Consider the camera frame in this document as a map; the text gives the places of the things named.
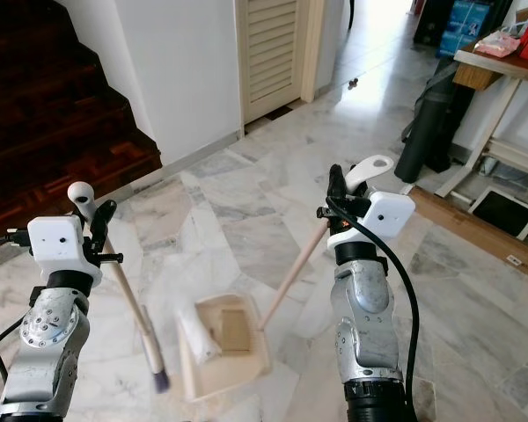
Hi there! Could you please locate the black box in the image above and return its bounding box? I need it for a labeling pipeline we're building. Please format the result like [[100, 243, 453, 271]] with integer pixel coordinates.
[[414, 0, 458, 47]]

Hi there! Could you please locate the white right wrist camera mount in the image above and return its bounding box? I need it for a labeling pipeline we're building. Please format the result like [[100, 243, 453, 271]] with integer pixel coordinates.
[[326, 191, 416, 256]]

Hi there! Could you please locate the beige long-handled dustpan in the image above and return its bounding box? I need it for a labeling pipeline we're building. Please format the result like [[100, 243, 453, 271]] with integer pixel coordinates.
[[174, 155, 395, 404]]

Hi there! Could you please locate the dark wooden staircase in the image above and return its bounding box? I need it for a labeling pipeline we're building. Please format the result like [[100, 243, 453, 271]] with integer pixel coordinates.
[[0, 0, 164, 265]]

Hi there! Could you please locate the cream louvered door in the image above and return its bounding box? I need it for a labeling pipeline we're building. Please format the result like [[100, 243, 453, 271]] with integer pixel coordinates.
[[236, 0, 326, 126]]

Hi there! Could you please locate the pink plastic package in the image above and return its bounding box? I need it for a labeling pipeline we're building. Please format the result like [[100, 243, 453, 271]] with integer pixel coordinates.
[[473, 26, 527, 59]]

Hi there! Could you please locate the wooden broom with white grip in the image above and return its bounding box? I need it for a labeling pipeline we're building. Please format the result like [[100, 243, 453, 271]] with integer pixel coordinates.
[[67, 180, 172, 395]]

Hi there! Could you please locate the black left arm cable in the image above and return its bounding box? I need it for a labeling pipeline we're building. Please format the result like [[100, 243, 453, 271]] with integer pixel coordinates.
[[0, 230, 32, 414]]

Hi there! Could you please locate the black panel with white frame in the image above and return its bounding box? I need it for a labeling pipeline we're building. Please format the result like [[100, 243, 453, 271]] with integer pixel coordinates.
[[466, 183, 528, 240]]

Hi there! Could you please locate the brown wooden plank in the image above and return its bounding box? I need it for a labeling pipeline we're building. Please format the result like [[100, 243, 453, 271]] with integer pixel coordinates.
[[409, 185, 528, 284]]

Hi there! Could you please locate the blue bottle package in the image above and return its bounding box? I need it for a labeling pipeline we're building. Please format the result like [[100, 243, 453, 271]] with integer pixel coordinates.
[[437, 0, 513, 61]]

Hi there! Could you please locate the white crumpled paper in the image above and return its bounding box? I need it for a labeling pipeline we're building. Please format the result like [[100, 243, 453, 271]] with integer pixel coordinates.
[[178, 303, 223, 365]]

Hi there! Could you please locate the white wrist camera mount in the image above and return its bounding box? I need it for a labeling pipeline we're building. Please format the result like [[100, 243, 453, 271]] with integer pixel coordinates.
[[28, 215, 103, 287], [326, 191, 416, 256]]

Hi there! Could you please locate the tall black bag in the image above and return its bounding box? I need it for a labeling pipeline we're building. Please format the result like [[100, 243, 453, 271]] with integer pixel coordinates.
[[393, 55, 480, 184]]

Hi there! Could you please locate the wooden table with white legs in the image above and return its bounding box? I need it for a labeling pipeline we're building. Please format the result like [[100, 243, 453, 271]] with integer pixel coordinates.
[[436, 46, 528, 199]]

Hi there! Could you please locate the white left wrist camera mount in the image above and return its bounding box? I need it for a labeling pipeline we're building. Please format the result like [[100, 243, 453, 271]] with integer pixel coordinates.
[[28, 215, 103, 287]]

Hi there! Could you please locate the brown cardboard piece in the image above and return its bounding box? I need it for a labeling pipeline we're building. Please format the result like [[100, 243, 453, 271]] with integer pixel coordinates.
[[218, 309, 253, 354]]

